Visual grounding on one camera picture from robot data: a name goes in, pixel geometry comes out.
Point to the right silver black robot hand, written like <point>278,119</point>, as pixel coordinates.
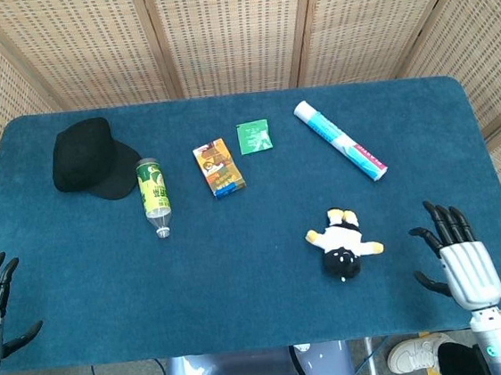
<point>470,269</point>

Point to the black-white plush toy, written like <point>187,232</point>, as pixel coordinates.
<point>344,245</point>

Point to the white sneaker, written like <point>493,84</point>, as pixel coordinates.
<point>413,353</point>

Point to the white teal wrapped roll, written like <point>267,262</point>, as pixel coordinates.
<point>340,141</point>

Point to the black baseball cap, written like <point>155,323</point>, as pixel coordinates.
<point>88,159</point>

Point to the green yellow plastic bottle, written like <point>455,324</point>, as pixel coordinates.
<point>154,193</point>

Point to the blue table cloth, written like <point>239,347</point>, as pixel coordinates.
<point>240,264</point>

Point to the green sachet packet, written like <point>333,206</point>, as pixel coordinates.
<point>254,137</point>

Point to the orange cartoon carton box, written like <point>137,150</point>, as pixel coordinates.
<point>218,168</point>

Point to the woven bamboo folding screen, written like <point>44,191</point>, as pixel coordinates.
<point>234,32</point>

